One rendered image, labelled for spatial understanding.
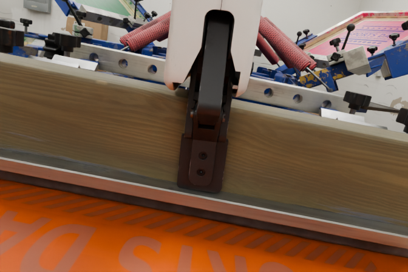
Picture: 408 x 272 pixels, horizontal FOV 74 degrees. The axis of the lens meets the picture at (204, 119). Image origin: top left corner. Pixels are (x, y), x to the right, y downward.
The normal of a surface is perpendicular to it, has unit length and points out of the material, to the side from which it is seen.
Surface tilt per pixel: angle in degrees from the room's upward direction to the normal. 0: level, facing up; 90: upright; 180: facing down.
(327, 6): 90
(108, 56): 90
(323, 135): 91
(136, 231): 0
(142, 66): 90
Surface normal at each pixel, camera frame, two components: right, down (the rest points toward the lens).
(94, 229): 0.19, -0.95
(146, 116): -0.04, 0.25
